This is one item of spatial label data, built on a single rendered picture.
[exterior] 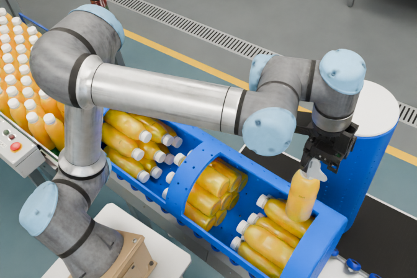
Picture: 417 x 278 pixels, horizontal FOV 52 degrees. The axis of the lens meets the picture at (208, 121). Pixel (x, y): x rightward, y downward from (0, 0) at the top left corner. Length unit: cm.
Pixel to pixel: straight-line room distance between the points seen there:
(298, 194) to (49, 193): 58
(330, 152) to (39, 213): 64
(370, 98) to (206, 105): 114
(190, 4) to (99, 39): 307
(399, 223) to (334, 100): 178
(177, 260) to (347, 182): 90
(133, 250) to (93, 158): 24
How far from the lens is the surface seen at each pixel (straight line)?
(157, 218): 161
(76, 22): 84
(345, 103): 78
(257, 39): 349
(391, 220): 249
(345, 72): 73
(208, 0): 390
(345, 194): 197
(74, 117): 98
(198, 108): 66
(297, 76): 75
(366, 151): 170
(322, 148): 90
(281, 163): 255
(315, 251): 116
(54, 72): 75
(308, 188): 105
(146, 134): 144
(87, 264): 109
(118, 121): 150
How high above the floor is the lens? 230
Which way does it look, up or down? 52 degrees down
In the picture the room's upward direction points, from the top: 7 degrees counter-clockwise
